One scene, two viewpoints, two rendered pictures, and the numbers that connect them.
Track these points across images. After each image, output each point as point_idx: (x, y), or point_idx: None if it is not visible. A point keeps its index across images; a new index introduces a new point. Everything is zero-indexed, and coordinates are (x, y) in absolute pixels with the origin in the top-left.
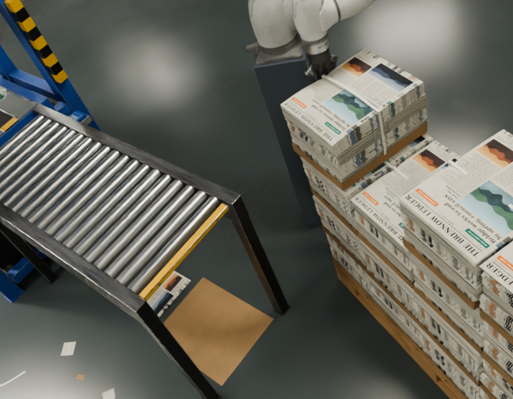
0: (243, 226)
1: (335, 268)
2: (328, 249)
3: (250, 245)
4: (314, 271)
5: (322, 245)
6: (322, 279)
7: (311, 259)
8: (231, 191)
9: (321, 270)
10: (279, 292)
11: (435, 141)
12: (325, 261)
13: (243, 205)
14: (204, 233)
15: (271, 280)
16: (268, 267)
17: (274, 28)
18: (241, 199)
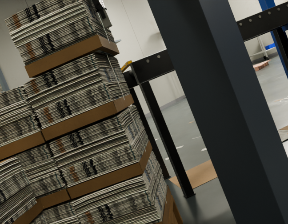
0: (140, 87)
1: (193, 219)
2: (216, 216)
3: (147, 106)
4: (202, 208)
5: (224, 212)
6: (191, 213)
7: (216, 206)
8: (137, 60)
9: (199, 212)
10: (176, 173)
11: (21, 86)
12: (205, 214)
13: (134, 71)
14: (123, 66)
15: (168, 154)
16: (162, 140)
17: None
18: (131, 66)
